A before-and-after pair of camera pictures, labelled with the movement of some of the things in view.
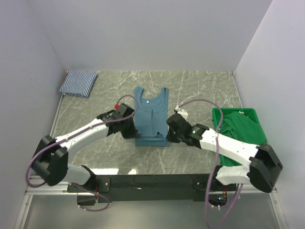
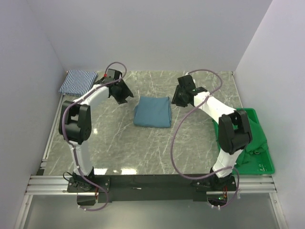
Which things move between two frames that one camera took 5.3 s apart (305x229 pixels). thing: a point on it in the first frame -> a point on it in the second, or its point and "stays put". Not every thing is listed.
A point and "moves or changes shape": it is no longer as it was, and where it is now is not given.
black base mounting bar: x=151 y=188 stays put
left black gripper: x=133 y=133 -> x=127 y=93
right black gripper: x=170 y=138 -> x=175 y=100
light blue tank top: x=151 y=119 moves or changes shape
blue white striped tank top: x=78 y=83 stays put
